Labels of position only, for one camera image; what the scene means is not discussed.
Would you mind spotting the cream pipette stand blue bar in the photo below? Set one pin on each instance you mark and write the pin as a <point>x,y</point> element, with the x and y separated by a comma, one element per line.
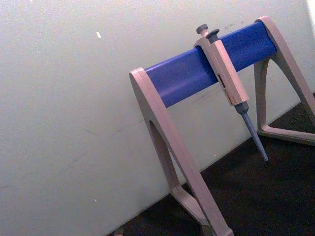
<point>182,76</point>

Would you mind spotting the cream pipette grey tip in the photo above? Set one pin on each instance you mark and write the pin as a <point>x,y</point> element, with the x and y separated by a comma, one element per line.
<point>227,73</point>

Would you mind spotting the black table cloth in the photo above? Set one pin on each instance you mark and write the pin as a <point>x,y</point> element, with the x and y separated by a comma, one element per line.
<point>258,191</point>

